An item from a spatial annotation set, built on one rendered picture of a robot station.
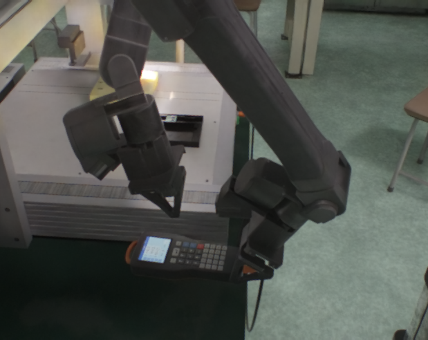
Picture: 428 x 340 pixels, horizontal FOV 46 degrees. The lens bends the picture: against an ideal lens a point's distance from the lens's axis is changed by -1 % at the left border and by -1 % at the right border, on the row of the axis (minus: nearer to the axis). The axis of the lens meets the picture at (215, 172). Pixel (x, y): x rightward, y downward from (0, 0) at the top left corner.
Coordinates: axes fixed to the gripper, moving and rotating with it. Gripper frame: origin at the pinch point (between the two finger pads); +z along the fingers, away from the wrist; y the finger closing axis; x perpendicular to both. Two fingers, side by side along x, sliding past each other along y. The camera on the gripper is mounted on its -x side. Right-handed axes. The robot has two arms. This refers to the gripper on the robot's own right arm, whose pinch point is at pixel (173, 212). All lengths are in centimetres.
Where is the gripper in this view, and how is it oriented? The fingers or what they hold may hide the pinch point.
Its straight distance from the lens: 81.1
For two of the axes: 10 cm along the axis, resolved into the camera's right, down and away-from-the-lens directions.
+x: 9.6, -1.0, -2.6
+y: -1.6, 5.8, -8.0
